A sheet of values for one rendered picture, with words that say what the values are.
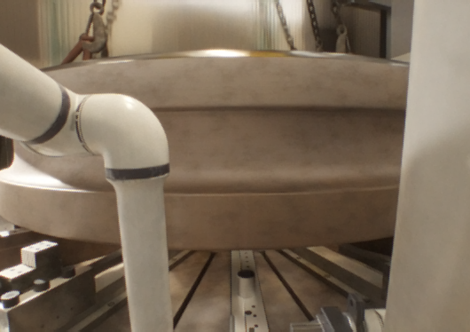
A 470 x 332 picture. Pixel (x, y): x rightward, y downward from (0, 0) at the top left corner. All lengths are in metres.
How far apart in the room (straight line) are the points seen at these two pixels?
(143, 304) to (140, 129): 0.34
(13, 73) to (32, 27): 4.14
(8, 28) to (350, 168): 4.32
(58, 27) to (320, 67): 3.80
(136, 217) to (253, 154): 0.91
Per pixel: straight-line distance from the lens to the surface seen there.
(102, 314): 1.94
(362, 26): 6.43
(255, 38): 4.93
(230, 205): 1.23
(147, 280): 0.58
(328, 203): 1.34
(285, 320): 1.82
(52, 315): 1.68
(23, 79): 0.48
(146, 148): 0.48
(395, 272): 0.20
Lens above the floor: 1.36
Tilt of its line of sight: 5 degrees down
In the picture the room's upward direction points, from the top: 1 degrees counter-clockwise
